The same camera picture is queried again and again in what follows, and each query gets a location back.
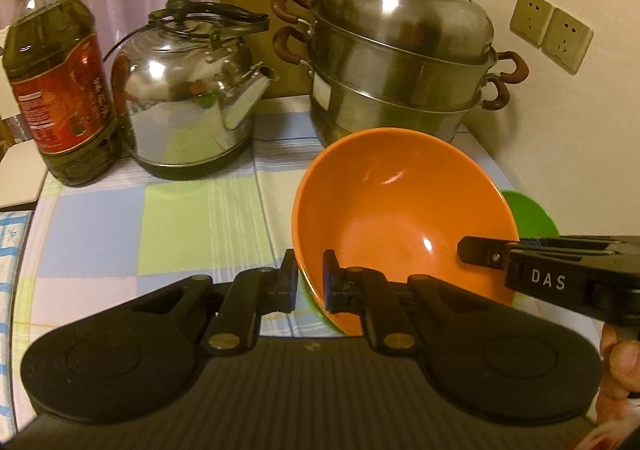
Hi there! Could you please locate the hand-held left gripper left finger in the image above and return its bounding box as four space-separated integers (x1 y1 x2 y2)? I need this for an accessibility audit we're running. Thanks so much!
132 248 300 357

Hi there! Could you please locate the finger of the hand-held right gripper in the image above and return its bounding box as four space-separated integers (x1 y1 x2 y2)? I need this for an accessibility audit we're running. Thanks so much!
457 236 511 272

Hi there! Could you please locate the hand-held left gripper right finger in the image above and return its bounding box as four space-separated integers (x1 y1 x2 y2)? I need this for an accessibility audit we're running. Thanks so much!
322 249 501 357

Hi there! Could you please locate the green bowl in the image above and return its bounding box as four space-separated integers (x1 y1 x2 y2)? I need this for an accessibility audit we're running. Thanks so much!
300 189 560 331

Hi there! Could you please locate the orange bowl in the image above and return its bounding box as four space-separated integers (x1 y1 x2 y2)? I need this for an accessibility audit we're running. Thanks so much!
291 127 521 337

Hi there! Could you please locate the person's right hand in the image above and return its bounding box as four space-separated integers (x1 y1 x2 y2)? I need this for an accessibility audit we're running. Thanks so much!
597 322 640 401

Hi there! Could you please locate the checked tablecloth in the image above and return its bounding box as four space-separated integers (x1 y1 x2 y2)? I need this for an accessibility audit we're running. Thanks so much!
10 95 601 346

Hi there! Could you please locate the steel kettle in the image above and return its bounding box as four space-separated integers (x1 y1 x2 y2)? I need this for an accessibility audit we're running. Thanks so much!
111 0 281 180

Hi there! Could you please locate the steel steamer pot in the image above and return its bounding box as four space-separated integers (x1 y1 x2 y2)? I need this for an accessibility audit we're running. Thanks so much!
271 0 530 146

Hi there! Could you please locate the blue white checked cloth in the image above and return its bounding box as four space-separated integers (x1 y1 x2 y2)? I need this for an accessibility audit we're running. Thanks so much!
0 210 36 431

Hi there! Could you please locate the white chair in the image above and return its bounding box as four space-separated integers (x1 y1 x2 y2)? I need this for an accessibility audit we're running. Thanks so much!
0 95 48 208

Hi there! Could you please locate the cooking oil bottle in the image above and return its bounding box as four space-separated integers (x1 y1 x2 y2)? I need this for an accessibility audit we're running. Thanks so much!
0 0 123 188

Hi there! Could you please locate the wall socket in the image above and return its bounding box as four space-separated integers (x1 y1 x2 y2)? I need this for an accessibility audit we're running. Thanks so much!
542 7 595 76
510 0 555 48

